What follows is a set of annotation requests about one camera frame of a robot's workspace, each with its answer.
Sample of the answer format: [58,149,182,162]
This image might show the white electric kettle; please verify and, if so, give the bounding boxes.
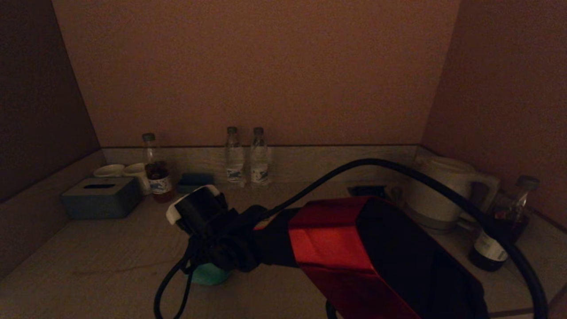
[408,156,501,222]

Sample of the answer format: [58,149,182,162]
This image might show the blue-grey tissue box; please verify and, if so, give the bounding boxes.
[60,177,142,220]

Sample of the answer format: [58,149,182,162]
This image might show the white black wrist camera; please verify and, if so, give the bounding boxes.
[166,185,229,235]

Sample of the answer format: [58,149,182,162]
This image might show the black socket panel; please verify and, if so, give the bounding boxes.
[348,185,387,198]

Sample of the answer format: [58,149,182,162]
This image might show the kettle base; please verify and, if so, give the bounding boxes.
[405,207,471,234]

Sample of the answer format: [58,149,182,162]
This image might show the green cloth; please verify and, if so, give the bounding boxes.
[186,262,232,285]

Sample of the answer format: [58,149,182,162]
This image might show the small teal tray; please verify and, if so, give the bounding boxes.
[177,172,214,194]

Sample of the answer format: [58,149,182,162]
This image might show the clear water bottle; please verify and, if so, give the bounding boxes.
[249,127,270,187]
[224,126,245,187]

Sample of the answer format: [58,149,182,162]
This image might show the white cup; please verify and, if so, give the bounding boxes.
[93,164,125,179]

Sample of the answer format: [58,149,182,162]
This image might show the white mug with handle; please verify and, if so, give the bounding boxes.
[123,163,152,195]

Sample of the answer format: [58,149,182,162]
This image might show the dark drink bottle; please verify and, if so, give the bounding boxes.
[470,176,540,272]

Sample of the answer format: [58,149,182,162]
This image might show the amber tea bottle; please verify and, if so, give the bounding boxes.
[141,132,175,203]

